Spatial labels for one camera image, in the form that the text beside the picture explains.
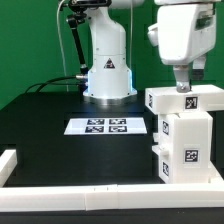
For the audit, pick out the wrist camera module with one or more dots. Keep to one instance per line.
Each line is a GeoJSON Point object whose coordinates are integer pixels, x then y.
{"type": "Point", "coordinates": [153, 34]}

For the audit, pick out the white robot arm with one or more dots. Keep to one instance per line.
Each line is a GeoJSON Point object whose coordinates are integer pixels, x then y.
{"type": "Point", "coordinates": [110, 80]}

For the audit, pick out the white U-shaped fence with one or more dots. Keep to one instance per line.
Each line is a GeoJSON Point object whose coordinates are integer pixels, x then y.
{"type": "Point", "coordinates": [86, 198]}

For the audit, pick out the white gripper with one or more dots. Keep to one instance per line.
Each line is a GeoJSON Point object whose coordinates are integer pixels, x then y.
{"type": "Point", "coordinates": [186, 32]}

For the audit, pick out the white cabinet box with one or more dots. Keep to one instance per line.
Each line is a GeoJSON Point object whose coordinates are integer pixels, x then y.
{"type": "Point", "coordinates": [190, 147]}

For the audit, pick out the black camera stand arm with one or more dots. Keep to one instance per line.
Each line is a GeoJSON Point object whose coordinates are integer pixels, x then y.
{"type": "Point", "coordinates": [77, 36]}

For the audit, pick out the white cabinet top block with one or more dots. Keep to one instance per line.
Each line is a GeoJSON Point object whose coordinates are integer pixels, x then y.
{"type": "Point", "coordinates": [166, 100]}

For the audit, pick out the white marker base plate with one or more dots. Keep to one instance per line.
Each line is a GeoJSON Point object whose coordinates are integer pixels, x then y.
{"type": "Point", "coordinates": [106, 126]}

